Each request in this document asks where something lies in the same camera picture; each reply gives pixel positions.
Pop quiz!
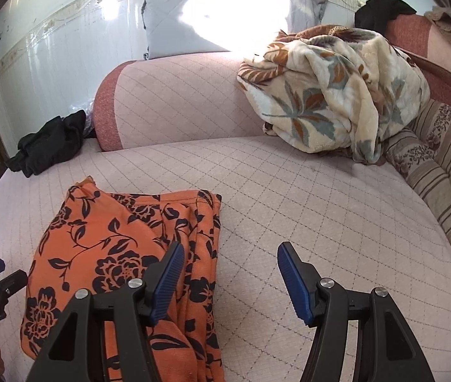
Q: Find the grey quilted pillow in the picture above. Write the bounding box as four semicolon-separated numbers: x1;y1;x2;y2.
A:
141;0;330;60

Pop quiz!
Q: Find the cream floral fleece blanket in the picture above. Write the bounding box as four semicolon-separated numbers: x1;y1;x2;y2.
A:
237;26;431;165

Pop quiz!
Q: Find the striped floral cushion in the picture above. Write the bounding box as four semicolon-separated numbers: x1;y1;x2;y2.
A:
385;99;451;287

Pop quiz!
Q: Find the clear plastic bag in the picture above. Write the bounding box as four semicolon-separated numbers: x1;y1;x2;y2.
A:
66;99;97;138

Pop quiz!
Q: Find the beige knitted cloth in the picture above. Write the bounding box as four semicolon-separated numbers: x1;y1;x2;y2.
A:
424;6;451;44

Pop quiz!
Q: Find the orange black floral garment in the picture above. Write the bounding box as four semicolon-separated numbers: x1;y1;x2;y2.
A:
21;176;226;382

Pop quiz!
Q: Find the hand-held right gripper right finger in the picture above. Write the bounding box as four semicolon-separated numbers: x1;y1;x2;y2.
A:
276;241;435;382

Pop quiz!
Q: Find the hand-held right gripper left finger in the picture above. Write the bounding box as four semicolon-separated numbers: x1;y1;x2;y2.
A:
24;241;186;382

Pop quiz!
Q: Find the crumpled black cloth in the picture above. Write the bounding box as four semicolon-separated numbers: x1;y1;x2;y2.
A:
5;110;87;178

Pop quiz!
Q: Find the red pink bolster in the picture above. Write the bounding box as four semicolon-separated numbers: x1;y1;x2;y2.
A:
385;14;451;120

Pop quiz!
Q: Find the pink quilted bolster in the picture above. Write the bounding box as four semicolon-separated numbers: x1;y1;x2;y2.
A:
94;50;274;152

